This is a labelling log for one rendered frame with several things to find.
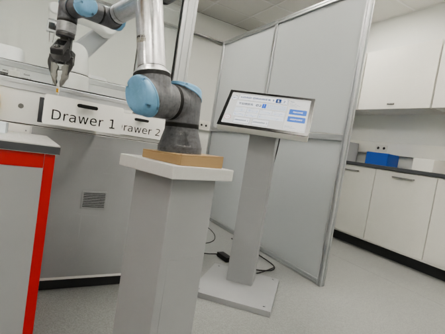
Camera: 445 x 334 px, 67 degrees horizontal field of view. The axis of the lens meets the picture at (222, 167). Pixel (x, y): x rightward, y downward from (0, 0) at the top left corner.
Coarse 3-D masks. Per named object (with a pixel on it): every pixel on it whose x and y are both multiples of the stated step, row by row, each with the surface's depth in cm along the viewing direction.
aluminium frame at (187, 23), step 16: (192, 0) 183; (192, 16) 185; (192, 32) 185; (176, 48) 183; (176, 64) 183; (0, 80) 144; (16, 80) 146; (32, 80) 151; (176, 80) 185; (64, 96) 157; (80, 96) 161; (96, 96) 164
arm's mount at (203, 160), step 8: (144, 152) 114; (152, 152) 112; (160, 152) 109; (168, 152) 106; (160, 160) 109; (168, 160) 106; (176, 160) 104; (184, 160) 103; (192, 160) 106; (200, 160) 109; (208, 160) 111; (216, 160) 114
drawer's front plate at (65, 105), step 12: (48, 96) 124; (60, 96) 126; (48, 108) 125; (60, 108) 127; (72, 108) 129; (108, 108) 135; (120, 108) 138; (48, 120) 125; (60, 120) 127; (72, 120) 129; (108, 120) 136; (120, 120) 138; (108, 132) 137; (120, 132) 139
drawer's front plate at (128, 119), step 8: (128, 120) 172; (152, 120) 178; (160, 120) 181; (128, 128) 172; (136, 128) 175; (144, 128) 177; (152, 128) 179; (160, 128) 181; (136, 136) 175; (144, 136) 177; (152, 136) 180; (160, 136) 182
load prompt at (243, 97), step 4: (240, 96) 207; (244, 96) 206; (248, 96) 206; (252, 96) 206; (256, 96) 205; (260, 96) 205; (248, 100) 204; (252, 100) 203; (256, 100) 203; (260, 100) 203; (264, 100) 202; (268, 100) 202; (272, 100) 202; (276, 100) 201; (280, 100) 201; (284, 100) 201; (288, 100) 200; (280, 104) 199; (284, 104) 198
